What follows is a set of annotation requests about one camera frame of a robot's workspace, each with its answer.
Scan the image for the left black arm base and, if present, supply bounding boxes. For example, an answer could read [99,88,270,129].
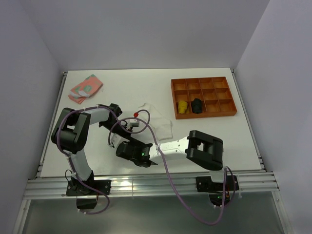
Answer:
[65,170,111,215]

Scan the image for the pink green patterned socks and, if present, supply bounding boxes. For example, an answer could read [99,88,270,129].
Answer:
[68,74,103,104]

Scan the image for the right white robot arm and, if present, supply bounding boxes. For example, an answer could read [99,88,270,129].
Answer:
[116,130,228,190]

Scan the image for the white sock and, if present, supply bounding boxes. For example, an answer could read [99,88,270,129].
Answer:
[138,103,173,140]

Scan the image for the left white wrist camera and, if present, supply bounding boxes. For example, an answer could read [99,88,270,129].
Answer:
[129,119,139,128]

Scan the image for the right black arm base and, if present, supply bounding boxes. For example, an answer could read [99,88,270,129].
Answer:
[195,174,239,207]

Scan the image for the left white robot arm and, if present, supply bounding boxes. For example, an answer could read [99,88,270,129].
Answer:
[51,103,141,195]

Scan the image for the orange compartment tray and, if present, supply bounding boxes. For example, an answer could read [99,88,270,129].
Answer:
[171,77,237,119]

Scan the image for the black rolled sock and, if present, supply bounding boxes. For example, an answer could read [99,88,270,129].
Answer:
[191,98,203,114]

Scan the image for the yellow rolled sock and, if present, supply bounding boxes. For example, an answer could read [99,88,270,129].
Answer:
[177,101,190,115]

